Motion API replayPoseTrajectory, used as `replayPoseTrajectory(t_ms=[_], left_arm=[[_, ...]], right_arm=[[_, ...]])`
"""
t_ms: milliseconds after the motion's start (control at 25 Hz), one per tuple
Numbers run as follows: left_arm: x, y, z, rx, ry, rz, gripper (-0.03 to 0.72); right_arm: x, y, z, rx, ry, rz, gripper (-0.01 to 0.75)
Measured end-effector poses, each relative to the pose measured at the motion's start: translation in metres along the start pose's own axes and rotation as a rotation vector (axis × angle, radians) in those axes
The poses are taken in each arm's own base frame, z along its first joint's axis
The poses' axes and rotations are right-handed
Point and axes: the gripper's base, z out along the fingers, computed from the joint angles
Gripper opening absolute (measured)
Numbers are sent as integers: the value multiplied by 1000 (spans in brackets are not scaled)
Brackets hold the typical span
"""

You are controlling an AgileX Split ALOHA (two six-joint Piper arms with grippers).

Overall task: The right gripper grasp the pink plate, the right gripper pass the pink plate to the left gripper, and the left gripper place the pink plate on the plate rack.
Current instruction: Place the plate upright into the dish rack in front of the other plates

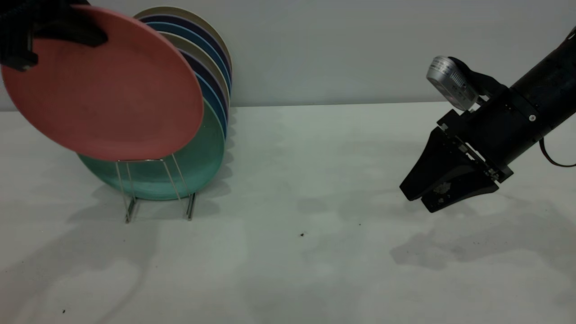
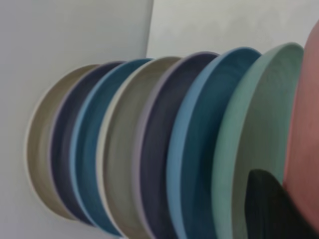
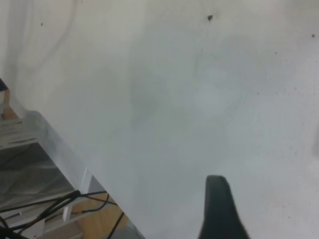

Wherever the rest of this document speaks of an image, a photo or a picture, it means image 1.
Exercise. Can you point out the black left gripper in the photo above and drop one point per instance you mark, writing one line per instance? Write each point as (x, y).
(15, 31)

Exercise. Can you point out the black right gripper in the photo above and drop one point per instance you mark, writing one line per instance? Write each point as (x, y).
(499, 130)

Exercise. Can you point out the pink plate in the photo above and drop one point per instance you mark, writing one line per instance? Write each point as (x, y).
(112, 99)

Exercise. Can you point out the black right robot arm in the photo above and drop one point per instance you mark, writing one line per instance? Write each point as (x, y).
(549, 81)

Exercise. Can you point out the blue plate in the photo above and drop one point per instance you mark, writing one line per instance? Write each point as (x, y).
(215, 103)
(198, 33)

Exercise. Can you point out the dark purple plate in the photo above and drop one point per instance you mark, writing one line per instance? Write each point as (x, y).
(198, 58)
(198, 23)

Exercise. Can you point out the beige plate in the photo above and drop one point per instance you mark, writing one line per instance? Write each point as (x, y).
(198, 14)
(198, 45)

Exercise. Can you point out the green plate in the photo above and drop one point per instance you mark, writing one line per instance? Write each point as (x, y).
(198, 162)

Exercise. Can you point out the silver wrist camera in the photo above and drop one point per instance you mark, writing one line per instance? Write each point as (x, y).
(450, 81)

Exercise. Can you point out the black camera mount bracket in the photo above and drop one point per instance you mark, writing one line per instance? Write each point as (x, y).
(483, 83)

